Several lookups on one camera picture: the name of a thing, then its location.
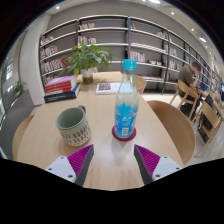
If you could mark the red book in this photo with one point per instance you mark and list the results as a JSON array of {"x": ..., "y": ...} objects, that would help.
[
  {"x": 60, "y": 91},
  {"x": 60, "y": 87}
]

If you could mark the clear bottle with blue cap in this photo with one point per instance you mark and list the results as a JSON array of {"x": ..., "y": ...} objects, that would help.
[{"x": 126, "y": 110}]

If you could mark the tan wooden chair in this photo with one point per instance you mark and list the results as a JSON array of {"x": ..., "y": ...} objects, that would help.
[
  {"x": 141, "y": 83},
  {"x": 173, "y": 126}
]

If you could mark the open white book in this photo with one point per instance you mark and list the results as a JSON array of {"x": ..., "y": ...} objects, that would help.
[{"x": 105, "y": 87}]

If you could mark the grey bookshelf unit with books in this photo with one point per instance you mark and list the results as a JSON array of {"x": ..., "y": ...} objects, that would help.
[{"x": 146, "y": 36}]

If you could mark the dark blue book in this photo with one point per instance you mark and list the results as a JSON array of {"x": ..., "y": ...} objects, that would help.
[{"x": 61, "y": 97}]

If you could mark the small green potted plant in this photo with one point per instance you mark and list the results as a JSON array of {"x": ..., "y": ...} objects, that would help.
[{"x": 19, "y": 89}]

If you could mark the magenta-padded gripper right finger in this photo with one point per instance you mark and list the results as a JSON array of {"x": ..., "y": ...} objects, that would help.
[{"x": 165, "y": 166}]

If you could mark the slatted wooden chair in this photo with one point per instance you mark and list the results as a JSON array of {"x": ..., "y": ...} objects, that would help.
[
  {"x": 183, "y": 90},
  {"x": 211, "y": 115}
]

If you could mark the person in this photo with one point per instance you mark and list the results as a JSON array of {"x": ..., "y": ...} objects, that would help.
[{"x": 186, "y": 75}]

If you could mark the round red coaster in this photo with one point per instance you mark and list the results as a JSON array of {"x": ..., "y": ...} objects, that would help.
[{"x": 115, "y": 135}]

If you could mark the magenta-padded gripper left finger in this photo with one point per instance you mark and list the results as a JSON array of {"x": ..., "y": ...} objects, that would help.
[{"x": 63, "y": 166}]

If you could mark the pink book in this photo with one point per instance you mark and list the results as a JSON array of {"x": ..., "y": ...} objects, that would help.
[{"x": 60, "y": 81}]

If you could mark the spotted beige ceramic mug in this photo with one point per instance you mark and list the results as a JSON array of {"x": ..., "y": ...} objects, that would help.
[{"x": 75, "y": 131}]

